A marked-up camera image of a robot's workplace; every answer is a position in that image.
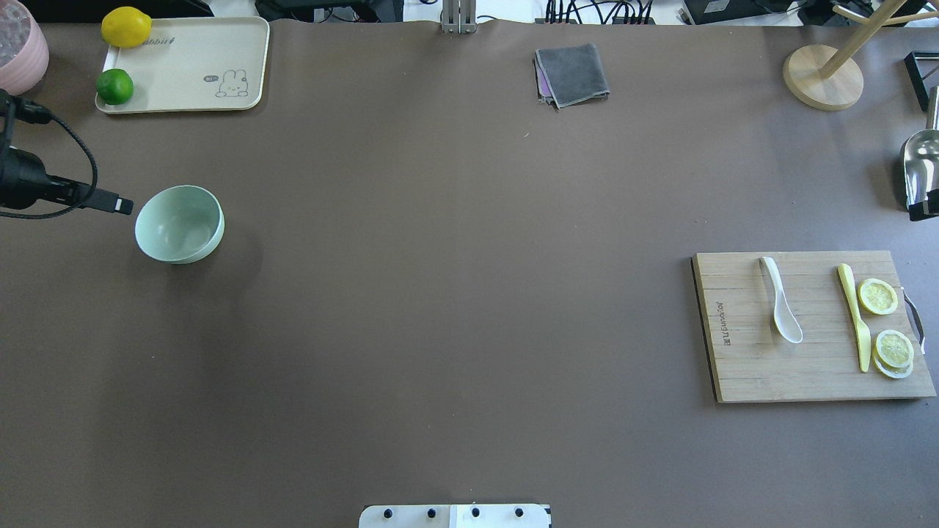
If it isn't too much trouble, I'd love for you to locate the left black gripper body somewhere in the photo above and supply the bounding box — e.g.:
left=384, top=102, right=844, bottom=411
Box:
left=1, top=148, right=81, bottom=210

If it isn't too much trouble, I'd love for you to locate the mint green bowl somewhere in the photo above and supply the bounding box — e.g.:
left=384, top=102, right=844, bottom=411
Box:
left=134, top=185, right=225, bottom=265

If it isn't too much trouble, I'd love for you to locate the white ceramic spoon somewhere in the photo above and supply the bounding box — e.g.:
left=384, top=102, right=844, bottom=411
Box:
left=760, top=255, right=804, bottom=344

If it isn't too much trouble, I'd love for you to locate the pink ribbed bowl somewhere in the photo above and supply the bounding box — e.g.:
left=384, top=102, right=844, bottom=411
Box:
left=1, top=1, right=50, bottom=95

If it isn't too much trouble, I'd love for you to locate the steel scoop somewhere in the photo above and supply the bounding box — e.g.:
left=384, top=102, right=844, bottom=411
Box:
left=902, top=86, right=938, bottom=213

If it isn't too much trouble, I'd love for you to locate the green lime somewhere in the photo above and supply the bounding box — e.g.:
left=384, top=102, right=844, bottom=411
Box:
left=96, top=69, right=135, bottom=105

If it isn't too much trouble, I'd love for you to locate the yellow plastic knife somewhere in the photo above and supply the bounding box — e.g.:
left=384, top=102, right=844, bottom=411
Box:
left=836, top=262, right=872, bottom=373

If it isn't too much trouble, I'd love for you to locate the stacked lemon slice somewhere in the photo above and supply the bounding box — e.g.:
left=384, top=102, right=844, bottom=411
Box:
left=873, top=329, right=915, bottom=380

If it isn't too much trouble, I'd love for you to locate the cream rabbit tray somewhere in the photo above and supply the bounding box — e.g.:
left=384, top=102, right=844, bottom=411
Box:
left=95, top=16, right=271, bottom=114

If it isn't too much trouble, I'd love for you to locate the wooden mug tree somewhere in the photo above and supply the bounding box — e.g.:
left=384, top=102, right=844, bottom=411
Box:
left=783, top=1, right=938, bottom=111

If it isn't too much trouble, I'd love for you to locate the yellow lemon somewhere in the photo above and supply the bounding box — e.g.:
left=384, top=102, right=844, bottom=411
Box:
left=100, top=6, right=153, bottom=49

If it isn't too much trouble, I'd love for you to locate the bamboo cutting board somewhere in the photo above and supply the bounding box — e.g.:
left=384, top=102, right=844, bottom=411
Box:
left=692, top=250, right=936, bottom=403

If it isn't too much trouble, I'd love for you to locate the grey folded cloth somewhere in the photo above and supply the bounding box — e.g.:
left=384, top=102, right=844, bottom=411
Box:
left=534, top=43, right=610, bottom=109

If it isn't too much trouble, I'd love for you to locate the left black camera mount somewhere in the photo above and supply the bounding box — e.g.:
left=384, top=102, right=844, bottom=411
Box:
left=1, top=88, right=51, bottom=148

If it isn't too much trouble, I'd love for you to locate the lemon slice near handle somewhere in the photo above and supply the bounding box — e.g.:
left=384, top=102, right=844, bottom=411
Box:
left=858, top=277, right=899, bottom=315

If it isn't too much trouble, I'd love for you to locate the aluminium frame post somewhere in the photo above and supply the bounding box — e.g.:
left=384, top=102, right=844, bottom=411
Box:
left=440, top=0, right=478, bottom=34

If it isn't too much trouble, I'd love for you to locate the white camera pillar base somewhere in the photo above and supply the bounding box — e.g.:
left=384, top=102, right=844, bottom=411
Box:
left=358, top=502, right=552, bottom=527

